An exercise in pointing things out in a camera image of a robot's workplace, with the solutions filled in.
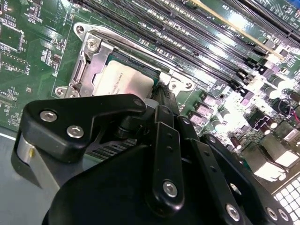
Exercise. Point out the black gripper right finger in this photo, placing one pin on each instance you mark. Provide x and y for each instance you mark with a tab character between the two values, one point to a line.
219	187

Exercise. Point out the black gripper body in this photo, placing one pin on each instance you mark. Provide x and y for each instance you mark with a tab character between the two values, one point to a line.
105	192

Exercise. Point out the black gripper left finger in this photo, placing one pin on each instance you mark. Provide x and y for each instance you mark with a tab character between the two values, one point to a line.
56	136

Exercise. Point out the metal socket cover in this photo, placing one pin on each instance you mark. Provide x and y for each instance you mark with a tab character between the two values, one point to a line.
93	68

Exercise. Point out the silver CPU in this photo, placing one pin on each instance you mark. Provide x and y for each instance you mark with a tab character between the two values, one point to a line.
126	79

